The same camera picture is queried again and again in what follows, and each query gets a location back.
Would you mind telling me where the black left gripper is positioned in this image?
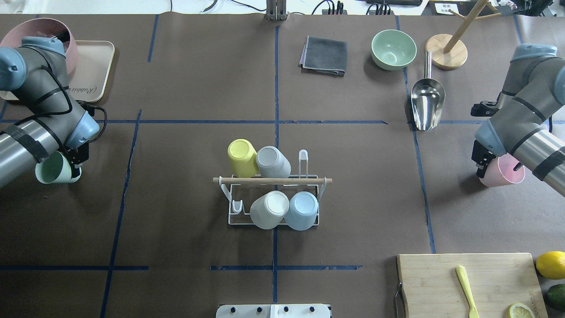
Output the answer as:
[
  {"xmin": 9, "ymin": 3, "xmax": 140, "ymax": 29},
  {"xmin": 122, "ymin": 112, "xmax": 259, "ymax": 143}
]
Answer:
[{"xmin": 62, "ymin": 142, "xmax": 90, "ymax": 179}]

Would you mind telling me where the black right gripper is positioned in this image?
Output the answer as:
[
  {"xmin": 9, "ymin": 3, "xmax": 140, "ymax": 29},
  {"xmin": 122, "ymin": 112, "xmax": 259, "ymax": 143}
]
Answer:
[{"xmin": 471, "ymin": 140, "xmax": 496, "ymax": 178}]

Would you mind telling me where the mint green cup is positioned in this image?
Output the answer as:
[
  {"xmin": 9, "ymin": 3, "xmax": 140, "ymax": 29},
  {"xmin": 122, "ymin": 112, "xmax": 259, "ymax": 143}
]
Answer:
[{"xmin": 35, "ymin": 151, "xmax": 79, "ymax": 184}]

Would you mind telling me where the pink cup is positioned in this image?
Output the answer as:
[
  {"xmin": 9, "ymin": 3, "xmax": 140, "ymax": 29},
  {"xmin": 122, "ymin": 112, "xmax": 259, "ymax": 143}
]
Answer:
[{"xmin": 479, "ymin": 153, "xmax": 525, "ymax": 187}]

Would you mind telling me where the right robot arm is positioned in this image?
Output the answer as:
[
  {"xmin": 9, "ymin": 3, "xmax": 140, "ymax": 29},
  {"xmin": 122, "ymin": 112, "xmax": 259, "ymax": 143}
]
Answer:
[{"xmin": 471, "ymin": 44, "xmax": 565, "ymax": 194}]

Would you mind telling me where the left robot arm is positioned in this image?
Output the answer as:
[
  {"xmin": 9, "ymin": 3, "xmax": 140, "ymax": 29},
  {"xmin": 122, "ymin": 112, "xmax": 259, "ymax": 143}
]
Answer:
[{"xmin": 0, "ymin": 36, "xmax": 102, "ymax": 186}]

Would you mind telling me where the yellow cup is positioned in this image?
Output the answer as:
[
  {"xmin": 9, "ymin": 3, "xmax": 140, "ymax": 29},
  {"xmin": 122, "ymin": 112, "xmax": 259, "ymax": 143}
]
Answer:
[{"xmin": 227, "ymin": 139, "xmax": 259, "ymax": 178}]

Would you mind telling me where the light blue cup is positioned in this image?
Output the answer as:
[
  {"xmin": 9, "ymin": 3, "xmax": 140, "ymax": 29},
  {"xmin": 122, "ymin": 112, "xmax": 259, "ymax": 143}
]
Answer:
[{"xmin": 284, "ymin": 191, "xmax": 319, "ymax": 230}]

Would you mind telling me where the white cup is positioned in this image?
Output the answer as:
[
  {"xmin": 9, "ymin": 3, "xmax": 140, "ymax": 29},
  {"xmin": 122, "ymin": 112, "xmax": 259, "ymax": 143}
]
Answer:
[{"xmin": 250, "ymin": 191, "xmax": 290, "ymax": 230}]

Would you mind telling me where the grey cup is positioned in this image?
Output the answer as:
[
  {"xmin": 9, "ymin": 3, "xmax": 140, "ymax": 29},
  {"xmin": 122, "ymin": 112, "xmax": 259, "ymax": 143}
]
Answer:
[{"xmin": 256, "ymin": 146, "xmax": 291, "ymax": 178}]

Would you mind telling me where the beige plastic tray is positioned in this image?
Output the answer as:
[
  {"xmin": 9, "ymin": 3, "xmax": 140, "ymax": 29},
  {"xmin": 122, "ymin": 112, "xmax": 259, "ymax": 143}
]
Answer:
[{"xmin": 0, "ymin": 41, "xmax": 116, "ymax": 103}]

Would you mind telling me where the steel scoop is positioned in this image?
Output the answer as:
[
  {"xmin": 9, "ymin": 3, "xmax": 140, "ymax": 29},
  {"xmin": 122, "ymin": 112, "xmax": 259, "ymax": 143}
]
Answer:
[{"xmin": 411, "ymin": 50, "xmax": 446, "ymax": 131}]

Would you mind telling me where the yellow plastic knife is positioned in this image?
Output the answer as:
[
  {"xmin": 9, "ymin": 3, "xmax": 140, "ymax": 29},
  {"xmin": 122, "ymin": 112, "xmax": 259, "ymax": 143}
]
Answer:
[{"xmin": 456, "ymin": 265, "xmax": 479, "ymax": 318}]

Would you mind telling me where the whole lemon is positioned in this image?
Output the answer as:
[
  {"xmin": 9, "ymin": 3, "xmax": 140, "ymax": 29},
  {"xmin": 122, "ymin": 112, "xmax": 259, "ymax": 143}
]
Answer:
[{"xmin": 535, "ymin": 251, "xmax": 565, "ymax": 280}]

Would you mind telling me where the wooden cutting board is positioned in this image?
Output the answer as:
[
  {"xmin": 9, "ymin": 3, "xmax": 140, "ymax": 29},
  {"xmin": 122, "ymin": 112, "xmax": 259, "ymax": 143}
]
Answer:
[{"xmin": 397, "ymin": 252, "xmax": 548, "ymax": 318}]

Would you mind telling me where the lemon half slice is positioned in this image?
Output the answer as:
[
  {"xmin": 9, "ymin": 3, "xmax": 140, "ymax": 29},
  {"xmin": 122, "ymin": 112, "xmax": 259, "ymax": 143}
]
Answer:
[{"xmin": 507, "ymin": 303, "xmax": 535, "ymax": 318}]

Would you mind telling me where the green avocado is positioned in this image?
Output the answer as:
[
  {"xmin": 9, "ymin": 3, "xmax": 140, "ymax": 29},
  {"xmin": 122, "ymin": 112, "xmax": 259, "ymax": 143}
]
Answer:
[{"xmin": 545, "ymin": 283, "xmax": 565, "ymax": 312}]

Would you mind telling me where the pink bowl with ice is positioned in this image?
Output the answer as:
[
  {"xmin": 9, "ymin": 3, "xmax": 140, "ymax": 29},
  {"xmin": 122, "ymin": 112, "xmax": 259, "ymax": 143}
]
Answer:
[{"xmin": 1, "ymin": 18, "xmax": 79, "ymax": 74}]

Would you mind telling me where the green bowl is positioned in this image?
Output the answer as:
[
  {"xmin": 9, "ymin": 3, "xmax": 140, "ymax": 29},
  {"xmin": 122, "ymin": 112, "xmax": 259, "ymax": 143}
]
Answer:
[{"xmin": 371, "ymin": 30, "xmax": 417, "ymax": 71}]

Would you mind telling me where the grey folded cloth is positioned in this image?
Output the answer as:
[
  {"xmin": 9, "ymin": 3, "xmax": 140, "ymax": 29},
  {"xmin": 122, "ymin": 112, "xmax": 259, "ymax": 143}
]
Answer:
[{"xmin": 299, "ymin": 36, "xmax": 348, "ymax": 76}]

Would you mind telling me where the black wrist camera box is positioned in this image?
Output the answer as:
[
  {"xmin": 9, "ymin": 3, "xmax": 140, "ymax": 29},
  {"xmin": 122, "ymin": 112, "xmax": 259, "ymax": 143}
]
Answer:
[{"xmin": 470, "ymin": 101, "xmax": 500, "ymax": 117}]

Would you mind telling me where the white wire cup rack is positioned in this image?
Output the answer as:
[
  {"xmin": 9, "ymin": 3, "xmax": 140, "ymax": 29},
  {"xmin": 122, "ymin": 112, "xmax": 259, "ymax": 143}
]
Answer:
[{"xmin": 213, "ymin": 149, "xmax": 333, "ymax": 227}]

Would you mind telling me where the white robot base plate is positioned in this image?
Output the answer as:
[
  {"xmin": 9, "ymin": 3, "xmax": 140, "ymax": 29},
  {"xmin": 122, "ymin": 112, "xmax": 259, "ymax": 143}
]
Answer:
[{"xmin": 216, "ymin": 303, "xmax": 332, "ymax": 318}]

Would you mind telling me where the aluminium frame post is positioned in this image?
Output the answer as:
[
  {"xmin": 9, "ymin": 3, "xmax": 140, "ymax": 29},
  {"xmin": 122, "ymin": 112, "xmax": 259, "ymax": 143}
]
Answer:
[{"xmin": 265, "ymin": 0, "xmax": 288, "ymax": 21}]

